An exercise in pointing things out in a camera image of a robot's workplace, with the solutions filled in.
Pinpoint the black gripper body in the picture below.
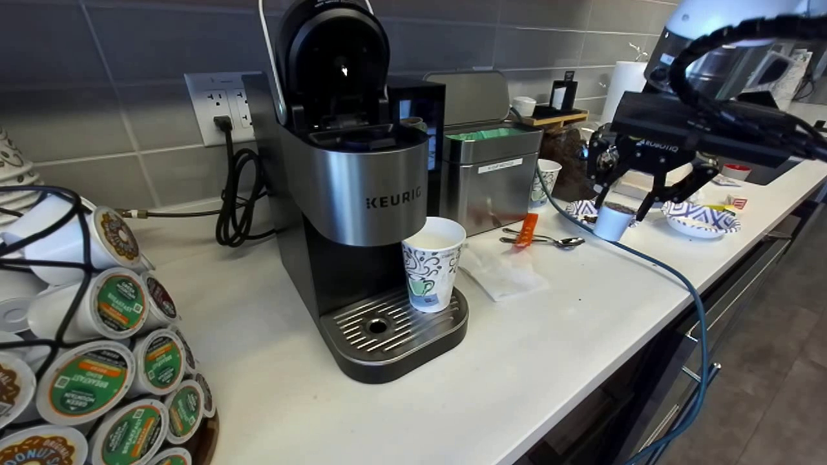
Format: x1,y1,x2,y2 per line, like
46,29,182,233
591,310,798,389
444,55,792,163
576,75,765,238
616,126,703,181

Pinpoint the maroon lid coffee pod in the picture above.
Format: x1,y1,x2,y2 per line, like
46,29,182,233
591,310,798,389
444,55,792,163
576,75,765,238
591,201,642,245

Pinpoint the black steel Keurig coffeemaker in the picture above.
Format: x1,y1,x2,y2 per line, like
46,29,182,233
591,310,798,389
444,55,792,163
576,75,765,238
257,0,473,388

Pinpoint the brown label coffee pod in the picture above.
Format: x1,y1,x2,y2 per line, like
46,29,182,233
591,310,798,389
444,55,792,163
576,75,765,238
15,203,144,277
0,421,90,465
139,272,182,327
0,348,40,431

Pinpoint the green label coffee pod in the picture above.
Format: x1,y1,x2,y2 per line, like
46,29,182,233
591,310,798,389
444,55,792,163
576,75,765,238
164,376,209,446
33,339,137,429
29,265,152,340
152,443,196,465
129,326,191,401
89,394,172,465

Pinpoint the blue patterned white bowl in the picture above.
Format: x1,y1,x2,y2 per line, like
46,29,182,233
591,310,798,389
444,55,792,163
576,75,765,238
660,197,743,243
567,197,604,226

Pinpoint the plain white paper cup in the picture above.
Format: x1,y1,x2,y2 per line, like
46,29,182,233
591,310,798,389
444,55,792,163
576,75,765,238
528,158,567,208

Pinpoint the wooden countertop rack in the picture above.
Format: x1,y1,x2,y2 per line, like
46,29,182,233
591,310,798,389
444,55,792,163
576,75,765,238
515,109,591,132

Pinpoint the white paper towel roll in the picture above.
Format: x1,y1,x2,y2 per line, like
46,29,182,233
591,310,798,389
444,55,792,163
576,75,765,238
599,56,653,123

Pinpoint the black box on rack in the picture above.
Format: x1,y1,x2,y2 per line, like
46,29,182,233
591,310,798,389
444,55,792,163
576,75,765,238
549,66,579,113

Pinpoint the metal spoon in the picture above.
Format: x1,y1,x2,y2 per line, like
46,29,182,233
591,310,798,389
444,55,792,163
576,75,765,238
497,226,590,254

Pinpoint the small white cup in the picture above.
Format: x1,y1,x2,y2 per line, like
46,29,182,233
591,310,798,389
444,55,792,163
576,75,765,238
509,93,541,118

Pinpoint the white paper napkin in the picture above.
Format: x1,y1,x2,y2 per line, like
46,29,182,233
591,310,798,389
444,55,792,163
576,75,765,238
458,243,551,304

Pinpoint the small floral paper cup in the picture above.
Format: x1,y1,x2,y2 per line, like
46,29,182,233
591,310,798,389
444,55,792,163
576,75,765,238
398,214,471,314

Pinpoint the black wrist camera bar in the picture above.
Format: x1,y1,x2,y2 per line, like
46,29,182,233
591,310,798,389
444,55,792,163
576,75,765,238
610,88,810,189

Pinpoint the orange handled utensil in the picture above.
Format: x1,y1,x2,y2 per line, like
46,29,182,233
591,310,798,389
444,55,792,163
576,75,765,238
511,208,544,254

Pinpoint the long thin cable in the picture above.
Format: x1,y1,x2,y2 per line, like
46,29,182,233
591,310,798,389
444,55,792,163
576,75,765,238
529,159,725,465

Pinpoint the black coffeemaker power cord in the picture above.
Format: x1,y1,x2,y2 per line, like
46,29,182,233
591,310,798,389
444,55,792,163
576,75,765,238
117,113,272,251

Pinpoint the white double wall outlet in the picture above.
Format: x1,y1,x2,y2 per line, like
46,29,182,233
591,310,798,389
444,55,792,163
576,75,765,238
182,69,259,146

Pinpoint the wire coffee pod carousel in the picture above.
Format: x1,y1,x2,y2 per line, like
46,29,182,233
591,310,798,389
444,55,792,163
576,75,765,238
0,181,223,465

